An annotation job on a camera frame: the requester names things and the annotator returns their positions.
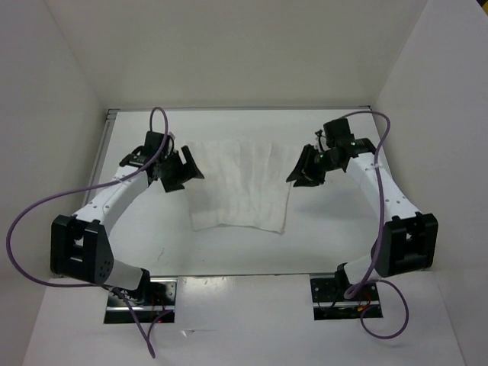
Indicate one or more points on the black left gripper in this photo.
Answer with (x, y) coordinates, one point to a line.
(188, 171)

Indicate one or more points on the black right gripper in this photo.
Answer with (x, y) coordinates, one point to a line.
(311, 178)

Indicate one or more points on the white fabric skirt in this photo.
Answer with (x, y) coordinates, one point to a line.
(244, 184)

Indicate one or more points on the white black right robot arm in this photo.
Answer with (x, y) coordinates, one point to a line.
(406, 237)

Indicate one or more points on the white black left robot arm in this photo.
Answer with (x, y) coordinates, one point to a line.
(79, 244)

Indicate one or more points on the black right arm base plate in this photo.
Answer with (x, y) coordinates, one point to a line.
(329, 303)

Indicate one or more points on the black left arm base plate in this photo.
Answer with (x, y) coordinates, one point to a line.
(157, 303)

